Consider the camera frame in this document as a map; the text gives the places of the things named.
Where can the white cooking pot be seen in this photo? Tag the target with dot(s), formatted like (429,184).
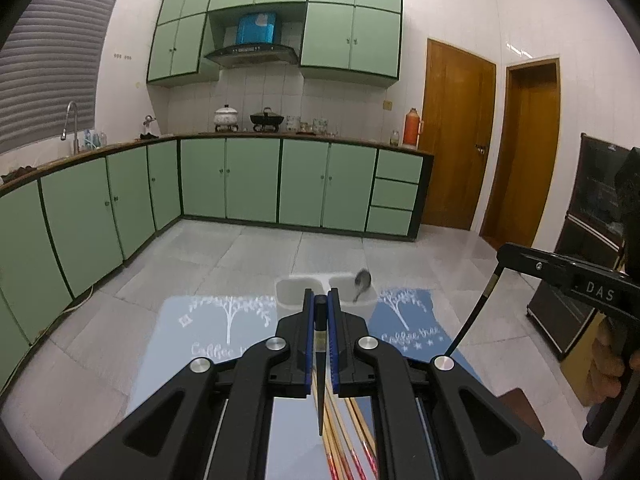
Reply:
(226,115)

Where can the black wok with lid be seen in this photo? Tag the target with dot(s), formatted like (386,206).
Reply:
(267,119)

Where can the patterned glass jar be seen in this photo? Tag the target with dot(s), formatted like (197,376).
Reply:
(320,125)
(293,124)

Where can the wooden chopstick red patterned end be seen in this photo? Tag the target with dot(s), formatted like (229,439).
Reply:
(367,440)
(327,435)
(341,440)
(356,445)

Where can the black range hood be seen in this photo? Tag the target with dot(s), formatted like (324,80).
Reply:
(250,52)

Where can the black display cabinet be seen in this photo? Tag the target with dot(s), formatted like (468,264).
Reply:
(585,210)

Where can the yellow cardboard box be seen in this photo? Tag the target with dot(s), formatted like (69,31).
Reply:
(575,375)

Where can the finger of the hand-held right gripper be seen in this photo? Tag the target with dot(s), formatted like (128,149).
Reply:
(535,263)

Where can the closed wooden door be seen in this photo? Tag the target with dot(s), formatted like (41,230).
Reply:
(457,135)

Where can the white utensil holder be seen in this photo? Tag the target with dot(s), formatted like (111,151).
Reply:
(295,290)

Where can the brown chair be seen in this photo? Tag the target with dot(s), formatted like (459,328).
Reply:
(520,410)

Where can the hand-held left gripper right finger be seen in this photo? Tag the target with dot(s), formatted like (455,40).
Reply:
(331,340)

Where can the metal spoon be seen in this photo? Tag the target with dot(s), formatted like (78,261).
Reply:
(362,280)

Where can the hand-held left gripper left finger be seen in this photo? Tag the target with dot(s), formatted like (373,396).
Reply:
(312,320)

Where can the wooden utensil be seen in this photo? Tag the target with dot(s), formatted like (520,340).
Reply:
(475,310)

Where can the green base cabinet with drawers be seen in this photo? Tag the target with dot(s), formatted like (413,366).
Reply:
(250,180)

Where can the grey window blind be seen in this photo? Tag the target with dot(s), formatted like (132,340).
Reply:
(55,60)

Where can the orange thermos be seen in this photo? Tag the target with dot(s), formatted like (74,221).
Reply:
(411,130)

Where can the black chopstick pale band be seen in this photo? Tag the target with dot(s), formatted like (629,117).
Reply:
(320,385)

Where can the wooden door with frame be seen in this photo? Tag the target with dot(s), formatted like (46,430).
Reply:
(525,160)

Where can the person's right hand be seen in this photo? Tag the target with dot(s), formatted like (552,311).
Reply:
(606,360)

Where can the small metal kettle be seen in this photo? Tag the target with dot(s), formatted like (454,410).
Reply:
(149,122)

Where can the blue tree print placemat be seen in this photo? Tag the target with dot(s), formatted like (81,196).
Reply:
(200,325)
(415,320)

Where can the metal faucet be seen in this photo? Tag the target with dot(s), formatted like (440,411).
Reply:
(74,125)

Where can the green base cabinet with sink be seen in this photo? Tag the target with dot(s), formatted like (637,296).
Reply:
(75,220)

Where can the small glass jar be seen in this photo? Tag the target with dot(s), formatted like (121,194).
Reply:
(394,138)

